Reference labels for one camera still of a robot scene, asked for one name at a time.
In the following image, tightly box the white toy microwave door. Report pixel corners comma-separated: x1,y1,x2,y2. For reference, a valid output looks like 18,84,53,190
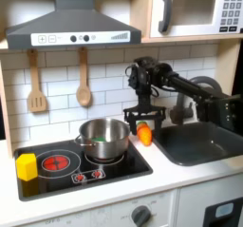
149,0,243,39

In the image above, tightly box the grey range hood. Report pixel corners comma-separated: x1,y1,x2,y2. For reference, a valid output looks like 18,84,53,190
5,0,142,50

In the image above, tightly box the white kitchen base cabinet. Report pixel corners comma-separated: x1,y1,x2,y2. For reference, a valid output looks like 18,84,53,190
0,173,243,227

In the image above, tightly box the grey oven knob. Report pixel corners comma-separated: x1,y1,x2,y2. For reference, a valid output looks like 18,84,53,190
130,204,152,227

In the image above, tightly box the wooden slotted spatula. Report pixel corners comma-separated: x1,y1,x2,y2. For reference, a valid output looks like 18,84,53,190
27,48,48,113

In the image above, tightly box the dark grey tap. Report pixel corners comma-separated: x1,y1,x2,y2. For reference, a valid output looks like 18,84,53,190
169,75,224,125

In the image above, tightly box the dark grey sink basin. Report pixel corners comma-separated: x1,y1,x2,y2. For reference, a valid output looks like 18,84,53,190
152,121,243,167

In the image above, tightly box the yellow hexagonal block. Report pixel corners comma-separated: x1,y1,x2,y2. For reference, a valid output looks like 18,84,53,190
15,152,39,182

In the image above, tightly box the black stove cooktop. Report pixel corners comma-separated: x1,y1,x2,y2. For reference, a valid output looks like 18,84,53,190
13,135,154,202

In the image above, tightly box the orange toy carrot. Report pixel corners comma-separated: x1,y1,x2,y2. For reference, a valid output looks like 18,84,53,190
136,121,153,147

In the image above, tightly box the black dishwasher handle panel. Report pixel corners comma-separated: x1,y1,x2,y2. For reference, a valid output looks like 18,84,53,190
202,197,243,227

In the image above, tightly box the steel pot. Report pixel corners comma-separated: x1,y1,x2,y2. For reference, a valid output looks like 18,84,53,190
74,118,132,161

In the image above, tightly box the wooden spoon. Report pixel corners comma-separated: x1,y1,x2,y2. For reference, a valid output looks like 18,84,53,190
75,47,93,107

